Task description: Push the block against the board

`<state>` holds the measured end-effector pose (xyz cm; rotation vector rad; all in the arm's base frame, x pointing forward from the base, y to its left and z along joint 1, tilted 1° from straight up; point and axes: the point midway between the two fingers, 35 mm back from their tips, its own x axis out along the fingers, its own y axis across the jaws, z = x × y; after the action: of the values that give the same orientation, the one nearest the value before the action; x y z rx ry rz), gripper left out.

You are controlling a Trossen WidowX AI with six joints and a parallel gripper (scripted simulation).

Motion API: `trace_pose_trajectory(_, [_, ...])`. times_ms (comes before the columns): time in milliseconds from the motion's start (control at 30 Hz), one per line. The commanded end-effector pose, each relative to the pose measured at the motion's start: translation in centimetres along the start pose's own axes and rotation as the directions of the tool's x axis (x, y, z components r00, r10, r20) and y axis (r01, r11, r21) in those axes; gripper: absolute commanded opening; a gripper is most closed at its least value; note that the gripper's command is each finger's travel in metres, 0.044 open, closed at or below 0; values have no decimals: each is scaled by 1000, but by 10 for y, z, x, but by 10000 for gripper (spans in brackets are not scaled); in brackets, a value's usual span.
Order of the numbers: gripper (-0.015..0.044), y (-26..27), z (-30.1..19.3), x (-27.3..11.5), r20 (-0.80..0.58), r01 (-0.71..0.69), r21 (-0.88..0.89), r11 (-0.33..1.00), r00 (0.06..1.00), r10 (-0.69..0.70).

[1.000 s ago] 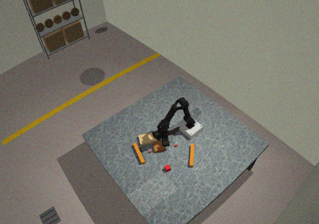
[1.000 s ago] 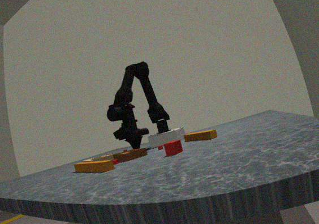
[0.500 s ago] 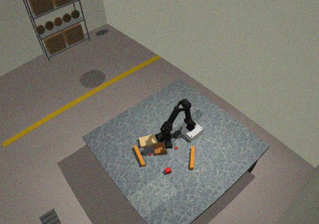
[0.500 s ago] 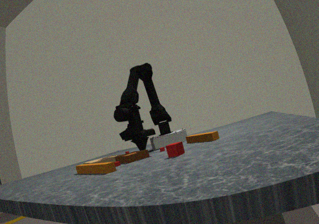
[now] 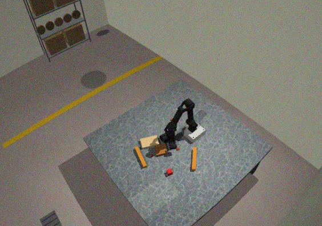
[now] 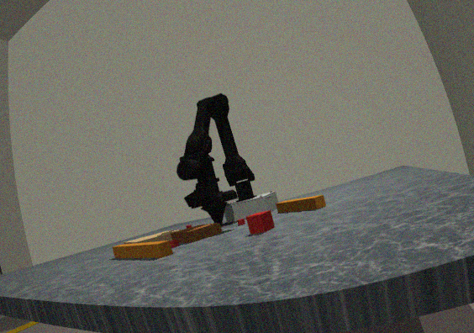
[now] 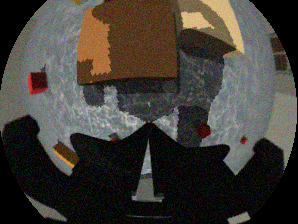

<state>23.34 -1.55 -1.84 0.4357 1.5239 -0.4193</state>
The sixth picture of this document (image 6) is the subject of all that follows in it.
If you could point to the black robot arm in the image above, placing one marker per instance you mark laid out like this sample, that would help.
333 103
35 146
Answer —
196 163

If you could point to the orange flat bar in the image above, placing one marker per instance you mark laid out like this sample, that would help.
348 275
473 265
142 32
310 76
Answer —
315 202
149 249

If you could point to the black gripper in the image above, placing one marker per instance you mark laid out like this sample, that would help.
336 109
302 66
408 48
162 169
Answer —
215 205

